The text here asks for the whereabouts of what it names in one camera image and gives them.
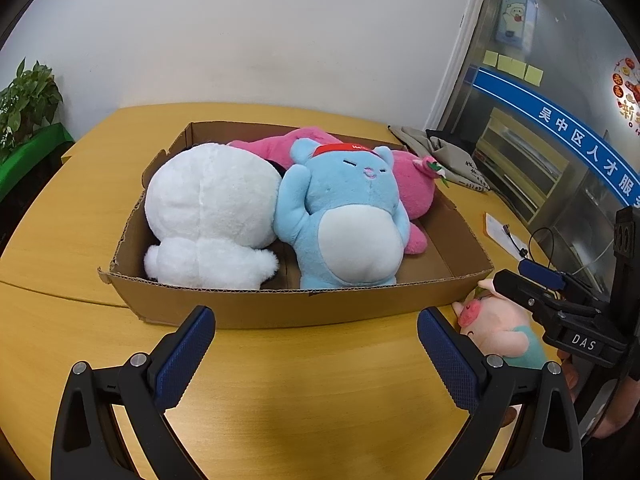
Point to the red round window sticker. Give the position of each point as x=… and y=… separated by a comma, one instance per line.
x=627, y=85

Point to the blue bear plush toy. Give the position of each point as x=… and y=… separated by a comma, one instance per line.
x=340, y=200

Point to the green potted plant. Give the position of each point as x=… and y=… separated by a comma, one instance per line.
x=30, y=100

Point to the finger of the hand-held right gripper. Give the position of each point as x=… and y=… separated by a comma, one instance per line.
x=515, y=287
x=537, y=271

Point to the brown cardboard box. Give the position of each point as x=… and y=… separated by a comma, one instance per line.
x=300, y=310

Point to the grey cloth bag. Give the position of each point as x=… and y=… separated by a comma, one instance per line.
x=450, y=160

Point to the small pink pig plush toy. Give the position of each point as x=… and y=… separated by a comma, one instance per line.
x=495, y=327

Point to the white panda plush toy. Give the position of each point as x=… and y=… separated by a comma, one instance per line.
x=210, y=210

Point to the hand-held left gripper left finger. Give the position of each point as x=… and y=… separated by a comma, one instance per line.
x=185, y=355

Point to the blue banner strip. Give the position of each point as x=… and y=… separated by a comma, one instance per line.
x=525, y=97

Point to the blue cartoon poster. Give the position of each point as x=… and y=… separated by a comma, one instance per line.
x=515, y=20

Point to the yellow sticky note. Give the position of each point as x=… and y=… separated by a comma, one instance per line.
x=518, y=66
x=490, y=58
x=504, y=62
x=533, y=74

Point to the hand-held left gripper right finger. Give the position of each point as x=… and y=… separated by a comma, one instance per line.
x=450, y=360

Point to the person's right hand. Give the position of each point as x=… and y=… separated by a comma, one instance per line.
x=627, y=402

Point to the green planter box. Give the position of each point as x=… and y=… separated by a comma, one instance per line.
x=45, y=140

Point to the grey door frame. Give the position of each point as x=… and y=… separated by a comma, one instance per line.
x=465, y=35

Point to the white paper card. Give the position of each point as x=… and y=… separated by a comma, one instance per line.
x=495, y=227

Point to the yellowish shelving unit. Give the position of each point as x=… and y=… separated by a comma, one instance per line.
x=525, y=160

